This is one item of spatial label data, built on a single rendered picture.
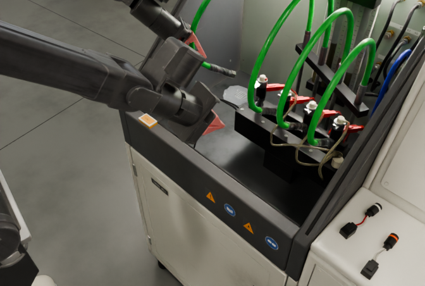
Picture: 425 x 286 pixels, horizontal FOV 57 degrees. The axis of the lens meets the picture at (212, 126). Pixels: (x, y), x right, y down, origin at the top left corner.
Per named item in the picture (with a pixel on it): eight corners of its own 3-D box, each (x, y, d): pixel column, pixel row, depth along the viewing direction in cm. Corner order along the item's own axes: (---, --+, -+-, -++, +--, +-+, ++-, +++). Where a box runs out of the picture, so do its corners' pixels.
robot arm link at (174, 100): (127, 97, 65) (143, 115, 62) (149, 62, 64) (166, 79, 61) (157, 109, 71) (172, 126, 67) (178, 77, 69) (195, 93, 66)
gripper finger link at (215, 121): (239, 125, 77) (210, 112, 70) (217, 153, 78) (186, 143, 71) (221, 105, 81) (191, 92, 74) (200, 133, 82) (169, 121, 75)
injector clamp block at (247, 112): (233, 145, 125) (234, 109, 115) (253, 130, 130) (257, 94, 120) (325, 208, 108) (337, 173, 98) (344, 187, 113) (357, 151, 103)
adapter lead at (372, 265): (369, 281, 78) (372, 276, 76) (359, 273, 79) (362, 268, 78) (398, 242, 84) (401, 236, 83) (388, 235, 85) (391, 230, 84)
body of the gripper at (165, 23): (184, 20, 97) (161, 0, 94) (190, 33, 89) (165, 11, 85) (168, 40, 99) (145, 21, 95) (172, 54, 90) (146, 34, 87)
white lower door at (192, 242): (149, 250, 178) (127, 147, 131) (153, 247, 179) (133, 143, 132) (261, 362, 145) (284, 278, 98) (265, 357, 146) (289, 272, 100)
